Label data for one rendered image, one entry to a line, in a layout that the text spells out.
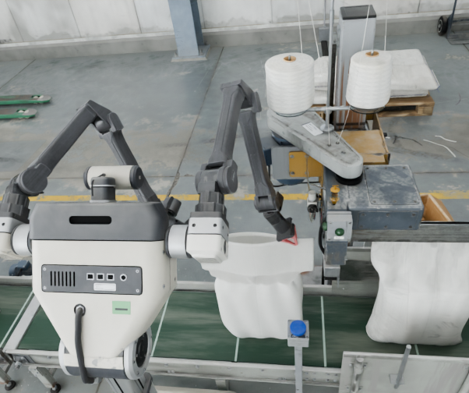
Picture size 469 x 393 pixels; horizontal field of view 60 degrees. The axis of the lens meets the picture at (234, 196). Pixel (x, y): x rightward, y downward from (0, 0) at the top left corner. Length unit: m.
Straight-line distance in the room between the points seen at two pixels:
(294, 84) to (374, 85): 0.25
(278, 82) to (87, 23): 5.94
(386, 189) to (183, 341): 1.29
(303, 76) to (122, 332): 0.93
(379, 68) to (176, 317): 1.57
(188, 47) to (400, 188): 5.13
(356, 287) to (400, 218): 0.93
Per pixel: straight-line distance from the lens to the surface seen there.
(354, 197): 1.37
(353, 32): 1.57
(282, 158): 1.67
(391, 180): 1.45
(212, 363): 2.06
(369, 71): 1.39
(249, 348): 2.12
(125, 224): 1.09
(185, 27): 6.17
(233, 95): 1.33
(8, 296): 2.81
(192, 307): 2.29
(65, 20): 7.29
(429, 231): 1.68
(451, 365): 1.84
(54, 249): 1.19
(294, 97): 1.39
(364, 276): 2.18
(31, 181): 1.36
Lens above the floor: 2.22
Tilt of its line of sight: 40 degrees down
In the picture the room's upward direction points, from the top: 8 degrees counter-clockwise
